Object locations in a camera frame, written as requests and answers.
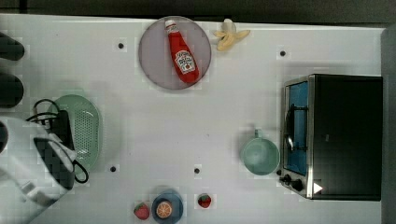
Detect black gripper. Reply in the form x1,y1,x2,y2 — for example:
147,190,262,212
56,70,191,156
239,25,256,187
50,110,74,150

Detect green oval strainer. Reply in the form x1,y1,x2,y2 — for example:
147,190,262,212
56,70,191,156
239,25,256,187
48,94,101,184

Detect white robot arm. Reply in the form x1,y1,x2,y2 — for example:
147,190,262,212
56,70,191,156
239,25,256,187
0,116,77,224

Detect left toy strawberry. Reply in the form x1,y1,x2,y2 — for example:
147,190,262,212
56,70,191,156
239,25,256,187
134,203,149,220

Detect toy strawberry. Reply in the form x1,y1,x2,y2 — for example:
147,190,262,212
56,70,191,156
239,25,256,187
134,203,149,220
198,194,212,208

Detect grey round plate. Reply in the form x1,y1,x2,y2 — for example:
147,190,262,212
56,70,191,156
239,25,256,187
138,16,211,90

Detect orange slice toy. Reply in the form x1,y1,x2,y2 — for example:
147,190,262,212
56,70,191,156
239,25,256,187
156,201,173,218

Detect blue bowl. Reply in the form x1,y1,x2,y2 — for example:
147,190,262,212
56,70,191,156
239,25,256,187
151,189,184,224

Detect red ketchup bottle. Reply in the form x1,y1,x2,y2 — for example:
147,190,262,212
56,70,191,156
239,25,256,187
165,20,200,83

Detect right toy strawberry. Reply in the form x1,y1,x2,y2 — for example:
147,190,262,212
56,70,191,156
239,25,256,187
198,194,212,208

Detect peeled toy banana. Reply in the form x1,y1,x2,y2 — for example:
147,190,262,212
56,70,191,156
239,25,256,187
214,19,250,51

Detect mint green mug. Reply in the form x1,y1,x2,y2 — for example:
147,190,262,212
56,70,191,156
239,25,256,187
240,129,280,175

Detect black toaster oven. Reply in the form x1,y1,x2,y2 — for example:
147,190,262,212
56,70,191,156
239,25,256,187
277,74,383,202

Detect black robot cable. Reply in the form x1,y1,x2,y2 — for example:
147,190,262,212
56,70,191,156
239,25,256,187
25,98,62,123

